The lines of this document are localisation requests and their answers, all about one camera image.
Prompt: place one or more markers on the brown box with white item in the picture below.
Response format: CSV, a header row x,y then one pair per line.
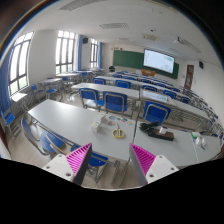
x,y
166,136

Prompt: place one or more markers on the projector screen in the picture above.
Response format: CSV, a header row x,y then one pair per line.
x,y
158,60

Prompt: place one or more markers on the middle window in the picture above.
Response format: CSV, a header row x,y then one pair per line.
x,y
64,51

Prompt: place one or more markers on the blue chair far left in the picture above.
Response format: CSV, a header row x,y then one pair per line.
x,y
9,121

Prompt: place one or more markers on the white second row desk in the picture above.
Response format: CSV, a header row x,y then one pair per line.
x,y
130,93

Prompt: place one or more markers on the blue chair second row right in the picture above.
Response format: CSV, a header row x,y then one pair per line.
x,y
154,112

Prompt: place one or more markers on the white front desk right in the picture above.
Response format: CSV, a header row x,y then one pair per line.
x,y
182,151

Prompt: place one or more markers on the colourful cards on desk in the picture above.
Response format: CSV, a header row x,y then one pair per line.
x,y
114,119

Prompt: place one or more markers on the blue chair second row left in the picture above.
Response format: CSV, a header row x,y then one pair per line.
x,y
90,98

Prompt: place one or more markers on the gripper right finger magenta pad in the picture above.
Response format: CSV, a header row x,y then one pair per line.
x,y
149,167

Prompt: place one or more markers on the black bag on desk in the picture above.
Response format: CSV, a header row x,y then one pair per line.
x,y
148,127

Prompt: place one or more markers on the window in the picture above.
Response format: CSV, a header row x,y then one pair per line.
x,y
64,51
18,63

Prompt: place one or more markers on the white front desk left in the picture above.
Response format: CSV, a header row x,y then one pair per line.
x,y
74,124

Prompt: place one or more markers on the white items on right desk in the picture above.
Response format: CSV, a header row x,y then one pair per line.
x,y
199,139

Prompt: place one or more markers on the blue chair second row middle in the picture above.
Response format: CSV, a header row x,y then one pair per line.
x,y
115,102

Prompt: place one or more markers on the blue chair front left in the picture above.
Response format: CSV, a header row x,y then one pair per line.
x,y
51,143

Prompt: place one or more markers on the green chalkboard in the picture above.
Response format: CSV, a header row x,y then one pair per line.
x,y
134,60

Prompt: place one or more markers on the left window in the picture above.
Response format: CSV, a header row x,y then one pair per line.
x,y
18,63

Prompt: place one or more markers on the blue chair second row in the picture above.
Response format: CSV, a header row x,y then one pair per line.
x,y
115,102
154,112
90,98

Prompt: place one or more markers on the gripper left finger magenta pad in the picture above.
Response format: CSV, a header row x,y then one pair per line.
x,y
73,166

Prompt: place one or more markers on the blue chair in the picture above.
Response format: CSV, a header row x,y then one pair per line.
x,y
51,143
9,121

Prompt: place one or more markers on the yellow tape roll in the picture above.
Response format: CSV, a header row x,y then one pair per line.
x,y
118,133

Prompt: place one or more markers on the blue curtain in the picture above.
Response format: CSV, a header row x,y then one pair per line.
x,y
79,52

